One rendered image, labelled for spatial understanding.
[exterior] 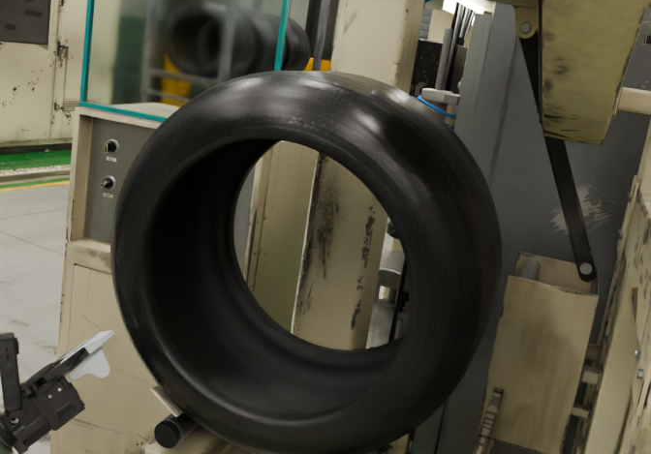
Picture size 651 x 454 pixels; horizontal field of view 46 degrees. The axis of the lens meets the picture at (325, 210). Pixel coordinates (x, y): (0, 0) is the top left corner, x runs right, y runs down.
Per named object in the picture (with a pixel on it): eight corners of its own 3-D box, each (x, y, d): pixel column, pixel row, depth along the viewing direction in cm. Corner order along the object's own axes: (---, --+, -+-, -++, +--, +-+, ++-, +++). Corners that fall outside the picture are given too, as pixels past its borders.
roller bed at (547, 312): (489, 392, 155) (518, 251, 149) (565, 413, 151) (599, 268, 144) (475, 435, 137) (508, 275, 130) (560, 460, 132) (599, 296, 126)
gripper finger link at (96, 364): (131, 355, 122) (80, 393, 119) (108, 325, 121) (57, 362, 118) (134, 357, 119) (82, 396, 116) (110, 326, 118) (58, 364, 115)
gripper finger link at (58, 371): (89, 353, 120) (40, 389, 117) (82, 345, 120) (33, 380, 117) (91, 356, 116) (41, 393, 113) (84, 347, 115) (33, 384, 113)
